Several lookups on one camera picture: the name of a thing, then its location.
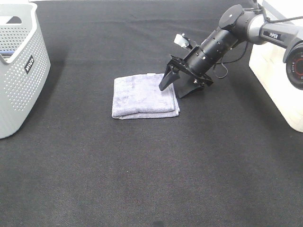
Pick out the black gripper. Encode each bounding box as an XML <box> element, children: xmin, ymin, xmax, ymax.
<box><xmin>159</xmin><ymin>46</ymin><xmax>213</xmax><ymax>98</ymax></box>

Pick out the lavender towel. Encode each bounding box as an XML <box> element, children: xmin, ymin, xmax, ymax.
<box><xmin>112</xmin><ymin>73</ymin><xmax>180</xmax><ymax>120</ymax></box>

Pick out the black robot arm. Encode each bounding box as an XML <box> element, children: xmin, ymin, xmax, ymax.
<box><xmin>159</xmin><ymin>4</ymin><xmax>303</xmax><ymax>98</ymax></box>

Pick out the white storage box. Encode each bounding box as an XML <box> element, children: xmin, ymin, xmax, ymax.
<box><xmin>249</xmin><ymin>0</ymin><xmax>303</xmax><ymax>132</ymax></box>

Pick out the grey perforated laundry basket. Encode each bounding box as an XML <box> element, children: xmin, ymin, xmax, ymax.
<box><xmin>0</xmin><ymin>0</ymin><xmax>51</xmax><ymax>139</ymax></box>

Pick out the blue towel inside basket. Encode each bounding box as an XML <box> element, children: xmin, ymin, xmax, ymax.
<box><xmin>0</xmin><ymin>50</ymin><xmax>14</xmax><ymax>58</ymax></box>

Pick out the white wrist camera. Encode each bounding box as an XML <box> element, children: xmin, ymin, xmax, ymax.
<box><xmin>174</xmin><ymin>34</ymin><xmax>190</xmax><ymax>49</ymax></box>

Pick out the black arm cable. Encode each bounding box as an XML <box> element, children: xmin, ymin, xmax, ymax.
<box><xmin>212</xmin><ymin>42</ymin><xmax>249</xmax><ymax>79</ymax></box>

